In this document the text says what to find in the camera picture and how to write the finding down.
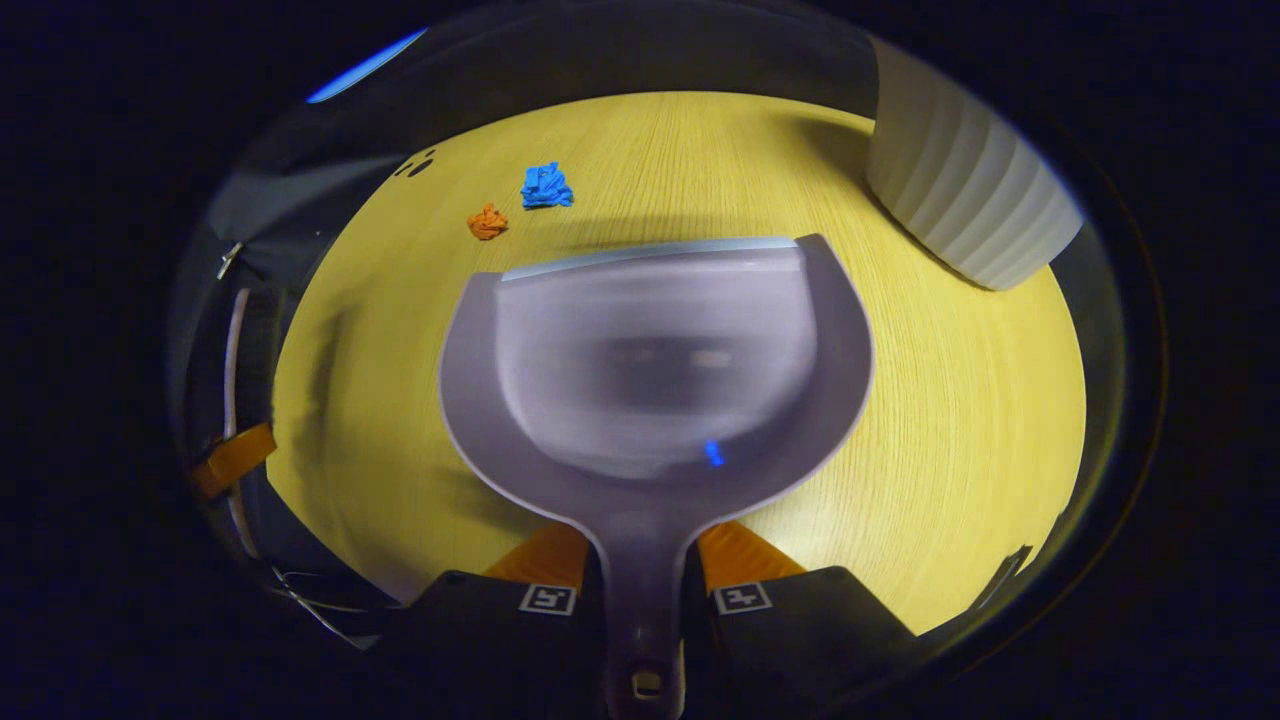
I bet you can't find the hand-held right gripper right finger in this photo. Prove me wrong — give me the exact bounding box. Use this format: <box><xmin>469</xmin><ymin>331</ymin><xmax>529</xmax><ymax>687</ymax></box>
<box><xmin>685</xmin><ymin>520</ymin><xmax>921</xmax><ymax>720</ymax></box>

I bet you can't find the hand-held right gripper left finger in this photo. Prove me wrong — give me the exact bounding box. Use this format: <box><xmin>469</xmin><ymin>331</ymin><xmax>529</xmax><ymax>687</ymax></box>
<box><xmin>385</xmin><ymin>522</ymin><xmax>611</xmax><ymax>720</ymax></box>

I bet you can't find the pale grey dustpan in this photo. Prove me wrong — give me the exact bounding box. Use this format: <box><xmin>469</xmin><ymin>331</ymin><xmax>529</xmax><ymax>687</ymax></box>
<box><xmin>438</xmin><ymin>233</ymin><xmax>876</xmax><ymax>720</ymax></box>

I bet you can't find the blue paper trash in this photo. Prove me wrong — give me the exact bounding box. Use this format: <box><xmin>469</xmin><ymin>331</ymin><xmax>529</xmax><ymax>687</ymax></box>
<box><xmin>520</xmin><ymin>163</ymin><xmax>574</xmax><ymax>209</ymax></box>

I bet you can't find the white ribbed garbage bin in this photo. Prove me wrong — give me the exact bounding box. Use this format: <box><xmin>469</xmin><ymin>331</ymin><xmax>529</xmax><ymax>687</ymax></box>
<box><xmin>865</xmin><ymin>38</ymin><xmax>1086</xmax><ymax>291</ymax></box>

